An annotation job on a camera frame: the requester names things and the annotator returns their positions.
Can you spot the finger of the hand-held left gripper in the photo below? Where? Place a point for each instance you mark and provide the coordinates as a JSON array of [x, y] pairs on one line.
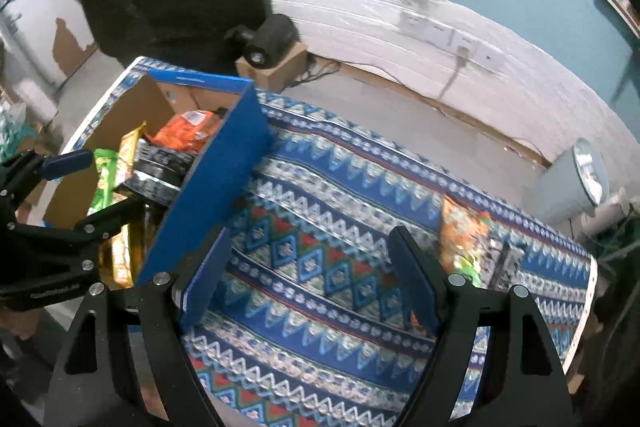
[[107, 219], [67, 164]]

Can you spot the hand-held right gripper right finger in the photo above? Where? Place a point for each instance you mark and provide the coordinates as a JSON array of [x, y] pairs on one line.
[[412, 282]]

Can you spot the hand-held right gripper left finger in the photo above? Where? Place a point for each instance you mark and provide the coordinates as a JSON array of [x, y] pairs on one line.
[[207, 282]]

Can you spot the golden yellow snack packet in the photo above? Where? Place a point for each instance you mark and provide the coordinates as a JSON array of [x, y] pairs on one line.
[[120, 262]]

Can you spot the yellow-orange snack packet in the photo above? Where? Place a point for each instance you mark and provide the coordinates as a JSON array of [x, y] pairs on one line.
[[127, 154]]

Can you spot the orange and green snack packet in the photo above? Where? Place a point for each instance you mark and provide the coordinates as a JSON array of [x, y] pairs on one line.
[[460, 232]]

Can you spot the black snack packet white print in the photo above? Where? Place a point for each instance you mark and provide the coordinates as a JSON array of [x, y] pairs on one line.
[[155, 162]]

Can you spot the blue-sided cardboard box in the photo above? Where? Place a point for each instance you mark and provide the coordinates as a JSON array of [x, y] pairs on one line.
[[215, 187]]

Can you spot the clear plastic bags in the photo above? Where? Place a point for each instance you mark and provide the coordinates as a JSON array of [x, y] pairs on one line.
[[10, 127]]

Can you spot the white sack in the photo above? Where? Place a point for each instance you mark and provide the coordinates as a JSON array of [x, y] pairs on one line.
[[36, 101]]

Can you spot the orange snack packet purple print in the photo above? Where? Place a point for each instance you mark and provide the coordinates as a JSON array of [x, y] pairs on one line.
[[172, 136]]

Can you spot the blue patterned tablecloth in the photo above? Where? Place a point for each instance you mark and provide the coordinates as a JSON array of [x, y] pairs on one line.
[[325, 217]]

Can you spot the white door brown patch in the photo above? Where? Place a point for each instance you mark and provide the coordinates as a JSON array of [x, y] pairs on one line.
[[35, 37]]

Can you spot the grey waste bin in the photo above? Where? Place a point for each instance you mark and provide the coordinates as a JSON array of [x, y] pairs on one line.
[[560, 187]]

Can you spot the white pipe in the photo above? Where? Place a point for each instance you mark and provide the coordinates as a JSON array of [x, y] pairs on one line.
[[605, 212]]

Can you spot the small cardboard box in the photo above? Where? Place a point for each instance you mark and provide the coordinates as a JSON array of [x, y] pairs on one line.
[[280, 72]]

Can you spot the black round device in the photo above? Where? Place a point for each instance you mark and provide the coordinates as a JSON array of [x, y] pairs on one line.
[[272, 34]]

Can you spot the framed board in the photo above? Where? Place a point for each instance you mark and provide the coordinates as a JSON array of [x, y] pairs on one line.
[[617, 4]]

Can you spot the white wall socket row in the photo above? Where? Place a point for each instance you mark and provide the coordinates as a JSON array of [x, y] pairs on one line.
[[440, 32]]

